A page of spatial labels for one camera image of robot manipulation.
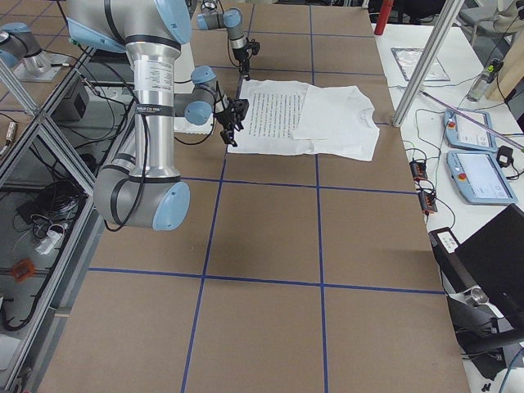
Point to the red cylinder bottle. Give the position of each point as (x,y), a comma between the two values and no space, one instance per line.
(383,16)

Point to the clear water bottle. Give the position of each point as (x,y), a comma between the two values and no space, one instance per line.
(484,80)

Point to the black laptop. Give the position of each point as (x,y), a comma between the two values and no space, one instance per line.
(491,258)

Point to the black power adapter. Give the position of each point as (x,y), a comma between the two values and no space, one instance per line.
(504,156)

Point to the orange black adapter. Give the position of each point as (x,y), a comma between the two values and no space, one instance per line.
(418,170)
(427,202)

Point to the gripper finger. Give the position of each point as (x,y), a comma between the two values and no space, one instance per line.
(244,69)
(228,137)

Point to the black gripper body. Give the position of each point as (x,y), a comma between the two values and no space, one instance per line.
(242,54)
(225,118)

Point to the upper orange black adapter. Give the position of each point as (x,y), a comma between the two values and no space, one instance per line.
(418,170)

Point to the aluminium frame post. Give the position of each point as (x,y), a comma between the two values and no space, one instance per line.
(438,35)

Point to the white long-sleeve printed shirt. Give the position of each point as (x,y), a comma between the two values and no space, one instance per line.
(291,118)

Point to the lower orange black adapter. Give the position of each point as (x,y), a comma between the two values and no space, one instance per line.
(427,202)

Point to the upper blue teach pendant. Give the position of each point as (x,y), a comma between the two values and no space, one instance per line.
(464,134)

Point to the orange plastic part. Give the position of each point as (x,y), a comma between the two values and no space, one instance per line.
(22,270)

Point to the lower blue teach pendant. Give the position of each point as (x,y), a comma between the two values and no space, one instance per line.
(479,179)

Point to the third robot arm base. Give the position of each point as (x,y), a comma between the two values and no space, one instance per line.
(23,55)

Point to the blue teach pendant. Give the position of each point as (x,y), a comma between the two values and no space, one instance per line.
(464,134)
(479,179)

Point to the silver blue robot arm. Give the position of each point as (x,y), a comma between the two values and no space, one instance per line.
(213,16)
(141,187)

